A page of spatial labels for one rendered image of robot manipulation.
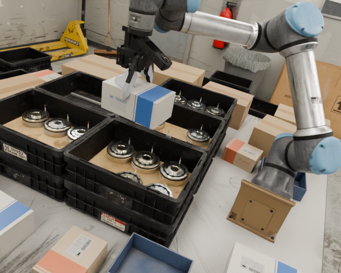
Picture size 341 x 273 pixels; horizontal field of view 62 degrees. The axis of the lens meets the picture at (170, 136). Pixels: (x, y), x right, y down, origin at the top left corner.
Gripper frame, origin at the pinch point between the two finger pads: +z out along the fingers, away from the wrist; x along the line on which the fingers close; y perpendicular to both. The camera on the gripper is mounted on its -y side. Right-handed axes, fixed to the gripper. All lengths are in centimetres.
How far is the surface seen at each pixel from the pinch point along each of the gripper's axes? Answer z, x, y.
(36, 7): 51, -234, 326
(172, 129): 27.8, -33.5, -0.4
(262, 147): 33, -61, -39
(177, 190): 27.9, 1.6, -20.9
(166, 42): 65, -314, 151
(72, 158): 18.0, 20.8, 7.9
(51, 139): 27.7, 8.0, 31.5
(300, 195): 38, -41, -62
